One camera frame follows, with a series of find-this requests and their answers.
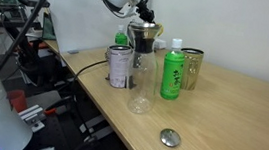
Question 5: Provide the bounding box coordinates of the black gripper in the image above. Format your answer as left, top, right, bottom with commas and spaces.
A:
133, 0, 158, 25

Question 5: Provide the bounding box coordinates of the white power adapter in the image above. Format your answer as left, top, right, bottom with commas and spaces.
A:
153, 38, 168, 52

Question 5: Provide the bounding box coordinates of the small green plastic bottle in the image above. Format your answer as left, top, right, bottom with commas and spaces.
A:
114, 24, 132, 47

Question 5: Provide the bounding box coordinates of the white printed tin can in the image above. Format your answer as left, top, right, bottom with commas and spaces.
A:
101, 42, 135, 90

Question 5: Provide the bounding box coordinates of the large green tea bottle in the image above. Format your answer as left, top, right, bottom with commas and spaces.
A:
158, 37, 188, 102

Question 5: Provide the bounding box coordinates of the white board panel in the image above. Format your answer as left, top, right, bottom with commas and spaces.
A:
33, 0, 147, 62

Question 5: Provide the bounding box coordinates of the glass carafe with steel filter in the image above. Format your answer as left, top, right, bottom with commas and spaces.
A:
118, 19, 165, 116

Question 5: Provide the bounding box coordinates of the gold tin can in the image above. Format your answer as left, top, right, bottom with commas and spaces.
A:
175, 46, 206, 93

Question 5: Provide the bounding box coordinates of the green bag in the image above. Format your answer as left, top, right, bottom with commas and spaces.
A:
40, 10, 61, 42

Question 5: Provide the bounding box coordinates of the round steel lid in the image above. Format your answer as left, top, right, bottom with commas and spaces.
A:
157, 127, 183, 149

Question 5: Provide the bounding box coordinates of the red cup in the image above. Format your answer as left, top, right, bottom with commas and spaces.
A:
4, 88, 30, 115

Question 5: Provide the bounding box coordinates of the thick black cable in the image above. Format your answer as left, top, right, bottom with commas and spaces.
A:
65, 56, 110, 140

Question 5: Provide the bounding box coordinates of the grey board holder bracket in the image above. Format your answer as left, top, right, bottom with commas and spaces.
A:
66, 48, 81, 56

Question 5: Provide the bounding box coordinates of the black camera on stand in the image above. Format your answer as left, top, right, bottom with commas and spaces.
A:
17, 0, 52, 10

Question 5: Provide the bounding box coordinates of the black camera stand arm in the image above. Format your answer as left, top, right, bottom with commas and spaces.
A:
0, 2, 50, 78

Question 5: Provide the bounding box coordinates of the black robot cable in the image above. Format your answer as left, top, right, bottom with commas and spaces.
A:
0, 0, 58, 116

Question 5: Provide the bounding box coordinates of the orange handled tool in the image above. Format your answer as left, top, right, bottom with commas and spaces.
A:
43, 107, 58, 117

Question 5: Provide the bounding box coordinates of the aluminium profile bracket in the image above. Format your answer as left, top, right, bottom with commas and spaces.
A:
16, 102, 49, 135

